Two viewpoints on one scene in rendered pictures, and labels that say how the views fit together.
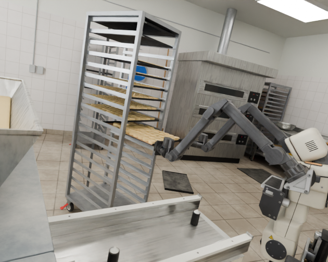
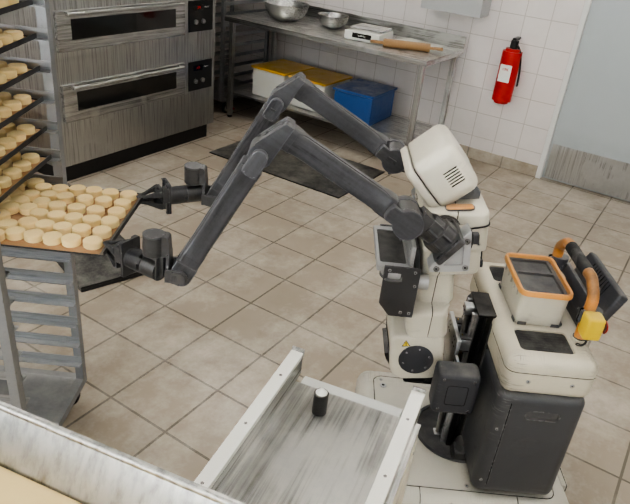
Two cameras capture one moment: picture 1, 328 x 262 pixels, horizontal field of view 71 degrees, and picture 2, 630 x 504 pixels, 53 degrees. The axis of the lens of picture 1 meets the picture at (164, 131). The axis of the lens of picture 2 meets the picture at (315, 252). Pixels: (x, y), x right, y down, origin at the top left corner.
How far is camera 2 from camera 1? 0.62 m
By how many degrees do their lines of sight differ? 37
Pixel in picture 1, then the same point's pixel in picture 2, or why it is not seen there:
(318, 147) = (465, 177)
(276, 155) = (413, 222)
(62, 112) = not seen: outside the picture
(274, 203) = (405, 291)
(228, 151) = (177, 115)
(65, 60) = not seen: outside the picture
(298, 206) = (440, 279)
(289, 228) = (433, 321)
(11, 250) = not seen: outside the picture
